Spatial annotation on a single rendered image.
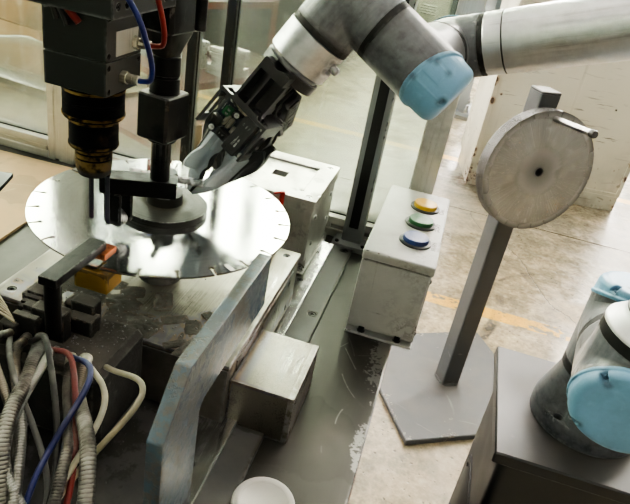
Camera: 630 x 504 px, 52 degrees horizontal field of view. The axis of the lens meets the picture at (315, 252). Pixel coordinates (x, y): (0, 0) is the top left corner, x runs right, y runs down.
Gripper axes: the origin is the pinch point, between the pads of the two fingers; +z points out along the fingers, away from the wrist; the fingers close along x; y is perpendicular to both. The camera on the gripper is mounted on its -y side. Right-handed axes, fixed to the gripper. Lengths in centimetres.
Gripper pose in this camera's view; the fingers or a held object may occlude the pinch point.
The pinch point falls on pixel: (199, 183)
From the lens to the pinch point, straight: 84.8
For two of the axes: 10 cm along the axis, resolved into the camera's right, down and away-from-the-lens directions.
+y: -2.8, 2.4, -9.3
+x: 7.0, 7.2, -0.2
